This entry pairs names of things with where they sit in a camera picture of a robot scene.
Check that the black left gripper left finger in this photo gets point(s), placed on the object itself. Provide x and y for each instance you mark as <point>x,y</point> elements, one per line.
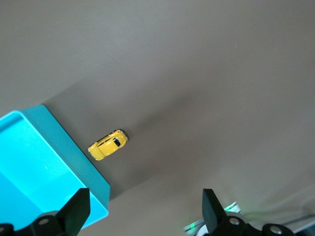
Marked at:
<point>69,221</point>

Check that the turquoise plastic bin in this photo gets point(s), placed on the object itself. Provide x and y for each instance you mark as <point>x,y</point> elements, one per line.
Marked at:
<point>37,159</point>

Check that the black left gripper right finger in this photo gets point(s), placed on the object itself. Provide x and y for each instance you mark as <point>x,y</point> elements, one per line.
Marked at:
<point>221,223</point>

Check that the yellow beetle toy car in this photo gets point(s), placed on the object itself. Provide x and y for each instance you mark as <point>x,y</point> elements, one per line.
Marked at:
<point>108,146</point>

